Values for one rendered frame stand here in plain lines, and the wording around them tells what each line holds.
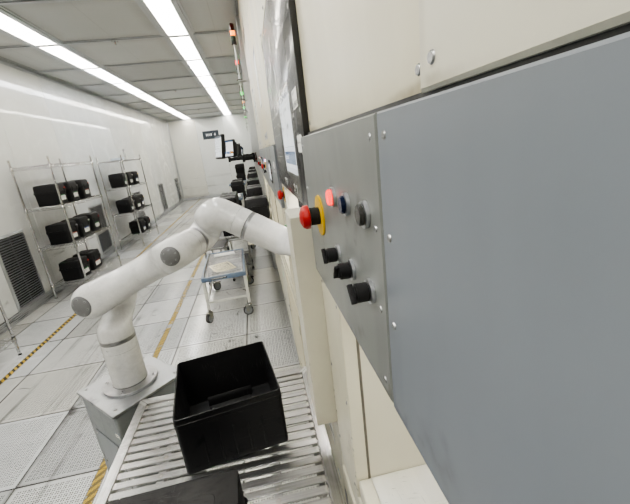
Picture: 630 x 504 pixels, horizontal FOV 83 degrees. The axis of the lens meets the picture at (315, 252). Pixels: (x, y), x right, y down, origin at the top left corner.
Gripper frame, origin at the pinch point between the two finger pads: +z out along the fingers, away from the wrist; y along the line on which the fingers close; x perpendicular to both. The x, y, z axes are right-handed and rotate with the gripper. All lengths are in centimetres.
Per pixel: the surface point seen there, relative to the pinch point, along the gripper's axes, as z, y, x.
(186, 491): -65, 40, -33
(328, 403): -32, 29, -27
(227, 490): -56, 41, -33
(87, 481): -157, -57, -119
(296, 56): -29, 29, 50
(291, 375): -41, -10, -44
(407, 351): -28, 77, 17
